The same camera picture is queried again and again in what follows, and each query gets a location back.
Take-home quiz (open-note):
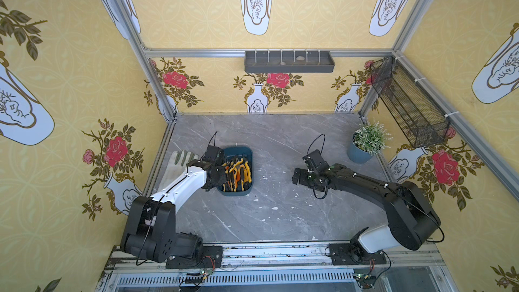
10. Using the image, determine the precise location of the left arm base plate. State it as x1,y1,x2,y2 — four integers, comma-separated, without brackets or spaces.
166,245,223,270

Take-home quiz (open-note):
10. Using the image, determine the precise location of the white green work glove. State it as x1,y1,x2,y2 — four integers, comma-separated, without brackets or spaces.
157,150,199,191

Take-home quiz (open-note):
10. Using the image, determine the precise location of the green white artificial plant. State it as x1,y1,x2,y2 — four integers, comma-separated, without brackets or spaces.
353,122,393,155

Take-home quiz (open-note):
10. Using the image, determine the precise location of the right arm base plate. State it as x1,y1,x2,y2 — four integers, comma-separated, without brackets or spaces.
326,243,387,266

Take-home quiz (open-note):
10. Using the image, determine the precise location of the grey wall shelf tray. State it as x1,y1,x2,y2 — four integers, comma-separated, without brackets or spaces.
244,49,336,74

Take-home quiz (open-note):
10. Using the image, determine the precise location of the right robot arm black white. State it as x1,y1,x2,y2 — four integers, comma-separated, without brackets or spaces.
292,164,441,254

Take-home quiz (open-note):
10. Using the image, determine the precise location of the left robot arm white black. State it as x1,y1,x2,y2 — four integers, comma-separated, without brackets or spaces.
120,160,227,265

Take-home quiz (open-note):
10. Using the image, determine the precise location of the teal storage box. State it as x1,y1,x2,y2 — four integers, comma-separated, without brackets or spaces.
218,146,254,197

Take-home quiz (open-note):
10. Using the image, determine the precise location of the blue plant pot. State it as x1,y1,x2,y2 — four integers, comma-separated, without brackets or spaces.
347,134,372,164

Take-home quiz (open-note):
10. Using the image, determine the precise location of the black wire mesh basket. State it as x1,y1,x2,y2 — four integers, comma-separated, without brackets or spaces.
369,57,450,147

